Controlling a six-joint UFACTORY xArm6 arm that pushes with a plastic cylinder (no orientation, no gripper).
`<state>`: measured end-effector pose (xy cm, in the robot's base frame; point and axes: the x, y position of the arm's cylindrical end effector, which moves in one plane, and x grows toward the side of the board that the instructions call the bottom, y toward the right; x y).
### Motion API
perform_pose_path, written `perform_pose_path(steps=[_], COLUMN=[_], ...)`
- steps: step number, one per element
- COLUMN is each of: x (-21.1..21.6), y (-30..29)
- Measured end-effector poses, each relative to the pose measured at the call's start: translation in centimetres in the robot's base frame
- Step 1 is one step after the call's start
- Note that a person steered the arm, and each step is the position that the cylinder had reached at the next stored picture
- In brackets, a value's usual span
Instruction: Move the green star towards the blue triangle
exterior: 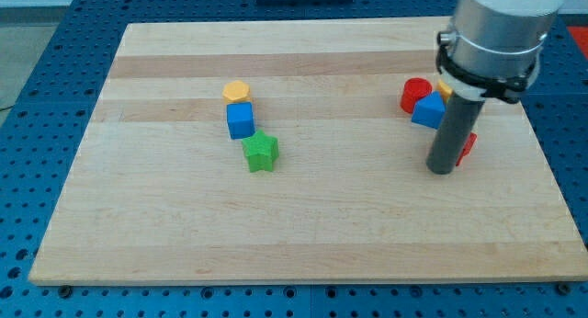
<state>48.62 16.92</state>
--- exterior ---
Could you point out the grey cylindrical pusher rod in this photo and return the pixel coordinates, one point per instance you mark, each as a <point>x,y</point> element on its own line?
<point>452,134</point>

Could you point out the green star block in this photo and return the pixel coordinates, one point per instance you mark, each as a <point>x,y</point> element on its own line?
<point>260,151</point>

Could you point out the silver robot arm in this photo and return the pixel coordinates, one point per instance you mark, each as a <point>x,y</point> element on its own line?
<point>490,49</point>

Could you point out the blue triangle block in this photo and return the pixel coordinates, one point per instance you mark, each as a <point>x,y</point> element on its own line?
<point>429,111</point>

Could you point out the red block behind rod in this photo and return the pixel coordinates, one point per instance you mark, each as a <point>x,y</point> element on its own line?
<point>469,144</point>

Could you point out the yellow block behind rod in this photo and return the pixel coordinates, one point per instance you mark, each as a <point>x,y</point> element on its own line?
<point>444,90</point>

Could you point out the red cylinder block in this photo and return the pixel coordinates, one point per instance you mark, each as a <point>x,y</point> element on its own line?
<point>414,89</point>

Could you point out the wooden board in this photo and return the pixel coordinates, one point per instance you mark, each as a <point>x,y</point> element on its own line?
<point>160,194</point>

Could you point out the blue cube block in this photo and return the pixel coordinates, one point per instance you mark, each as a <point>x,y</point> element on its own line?
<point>240,120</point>

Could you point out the yellow hexagon block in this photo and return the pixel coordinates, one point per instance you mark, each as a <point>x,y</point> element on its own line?
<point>236,92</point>

